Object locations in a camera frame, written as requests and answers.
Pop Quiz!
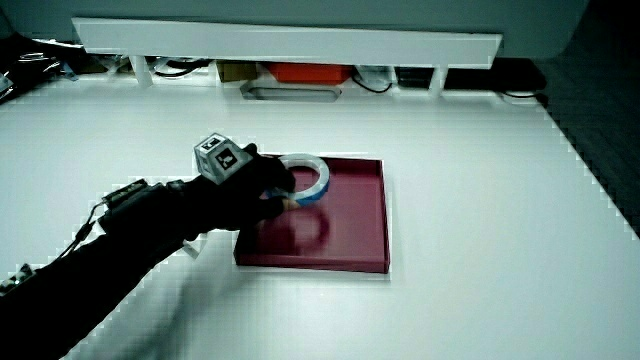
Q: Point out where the dark red tray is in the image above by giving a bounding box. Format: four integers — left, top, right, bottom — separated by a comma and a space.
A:
233, 154, 391, 275

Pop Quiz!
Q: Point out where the black cable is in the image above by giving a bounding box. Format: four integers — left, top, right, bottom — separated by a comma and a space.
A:
351, 73, 394, 95
152, 58, 213, 79

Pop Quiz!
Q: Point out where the white shelf riser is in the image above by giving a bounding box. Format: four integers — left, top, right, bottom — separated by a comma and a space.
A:
71, 17, 504, 99

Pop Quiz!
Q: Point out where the person's left forearm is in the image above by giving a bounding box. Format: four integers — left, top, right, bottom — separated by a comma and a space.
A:
0, 178, 211, 360

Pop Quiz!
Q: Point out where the blue tape roll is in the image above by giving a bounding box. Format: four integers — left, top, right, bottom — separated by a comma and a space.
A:
264, 152, 331, 207

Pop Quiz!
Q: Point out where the black flat device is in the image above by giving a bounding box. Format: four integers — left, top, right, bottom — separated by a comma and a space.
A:
394, 57, 548, 92

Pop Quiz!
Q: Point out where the orange box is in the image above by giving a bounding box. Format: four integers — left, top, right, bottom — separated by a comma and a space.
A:
265, 62, 354, 85

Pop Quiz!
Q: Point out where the brown cardboard box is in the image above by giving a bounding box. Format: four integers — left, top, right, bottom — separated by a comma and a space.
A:
215, 60, 259, 83

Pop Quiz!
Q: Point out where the black plastic bag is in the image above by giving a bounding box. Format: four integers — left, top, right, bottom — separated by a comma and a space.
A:
0, 30, 86, 104

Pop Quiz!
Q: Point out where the white adapter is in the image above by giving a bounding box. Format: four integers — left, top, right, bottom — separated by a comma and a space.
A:
356, 64, 397, 86

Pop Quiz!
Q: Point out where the person's left hand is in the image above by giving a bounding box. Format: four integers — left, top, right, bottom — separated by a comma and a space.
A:
184, 132, 301, 233

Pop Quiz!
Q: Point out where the grey oval tray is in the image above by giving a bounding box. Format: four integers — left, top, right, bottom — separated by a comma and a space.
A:
239, 80, 343, 104

